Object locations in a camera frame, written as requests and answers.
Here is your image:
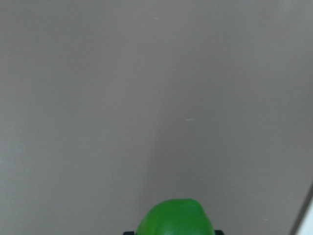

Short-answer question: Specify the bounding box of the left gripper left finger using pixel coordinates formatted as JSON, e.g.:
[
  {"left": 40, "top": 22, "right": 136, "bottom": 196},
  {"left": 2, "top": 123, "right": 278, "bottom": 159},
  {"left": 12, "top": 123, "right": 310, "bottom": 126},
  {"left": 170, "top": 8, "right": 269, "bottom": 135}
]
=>
[{"left": 123, "top": 231, "right": 135, "bottom": 235}]

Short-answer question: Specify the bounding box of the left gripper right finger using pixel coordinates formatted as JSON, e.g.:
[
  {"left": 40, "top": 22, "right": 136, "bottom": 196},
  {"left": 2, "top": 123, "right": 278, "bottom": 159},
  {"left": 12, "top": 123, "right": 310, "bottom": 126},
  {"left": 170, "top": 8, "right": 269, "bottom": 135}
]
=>
[{"left": 215, "top": 230, "right": 223, "bottom": 235}]

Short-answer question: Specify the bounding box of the green lime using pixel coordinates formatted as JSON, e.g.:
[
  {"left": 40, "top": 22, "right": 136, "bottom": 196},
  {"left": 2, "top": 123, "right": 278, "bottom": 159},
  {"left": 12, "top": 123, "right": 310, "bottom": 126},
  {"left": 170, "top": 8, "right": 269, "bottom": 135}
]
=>
[{"left": 135, "top": 198, "right": 215, "bottom": 235}]

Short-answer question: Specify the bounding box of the white rabbit print tray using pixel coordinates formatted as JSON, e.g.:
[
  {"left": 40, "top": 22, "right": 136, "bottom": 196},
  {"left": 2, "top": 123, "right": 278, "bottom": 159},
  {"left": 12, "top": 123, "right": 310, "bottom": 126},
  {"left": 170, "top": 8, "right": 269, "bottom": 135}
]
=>
[{"left": 289, "top": 181, "right": 313, "bottom": 235}]

